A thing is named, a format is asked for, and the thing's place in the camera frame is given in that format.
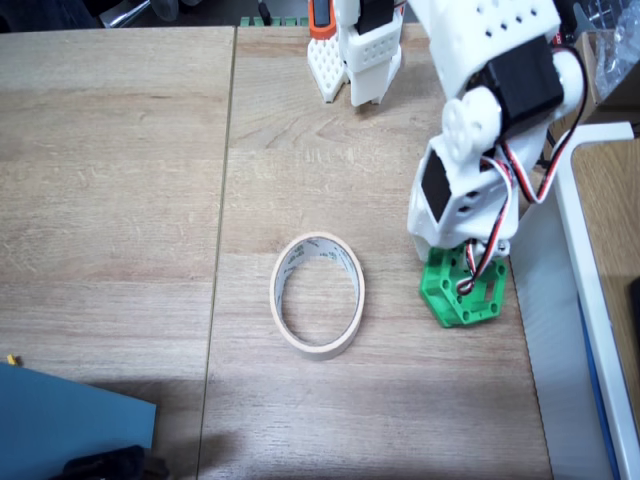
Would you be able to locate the black device with red label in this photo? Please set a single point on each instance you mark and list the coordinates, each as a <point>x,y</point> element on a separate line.
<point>572,35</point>

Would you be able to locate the clear plastic bag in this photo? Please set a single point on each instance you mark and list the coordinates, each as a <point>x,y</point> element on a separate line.
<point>612,55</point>

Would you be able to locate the green terminal strip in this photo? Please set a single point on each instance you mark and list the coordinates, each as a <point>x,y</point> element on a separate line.
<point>280,21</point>

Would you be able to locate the orange black table clamp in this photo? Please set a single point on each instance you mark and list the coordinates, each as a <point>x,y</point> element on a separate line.
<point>322,32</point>

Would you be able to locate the small yellow plastic piece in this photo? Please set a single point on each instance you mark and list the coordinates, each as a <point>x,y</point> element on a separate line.
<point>12,359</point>

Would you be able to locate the beige masking tape roll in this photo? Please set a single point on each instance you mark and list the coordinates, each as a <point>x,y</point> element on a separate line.
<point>322,352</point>

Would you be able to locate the blue flat board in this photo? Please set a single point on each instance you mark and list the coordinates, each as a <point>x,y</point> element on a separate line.
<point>65,425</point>

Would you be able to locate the shiny chrome metal object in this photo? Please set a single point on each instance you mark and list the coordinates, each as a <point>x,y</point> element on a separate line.
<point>122,17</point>

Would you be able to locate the brown cardboard box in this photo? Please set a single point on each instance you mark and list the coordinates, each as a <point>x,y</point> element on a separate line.
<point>592,75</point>

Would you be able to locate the green hexagonal printed component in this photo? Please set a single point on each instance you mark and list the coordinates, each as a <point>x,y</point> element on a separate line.
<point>442,300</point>

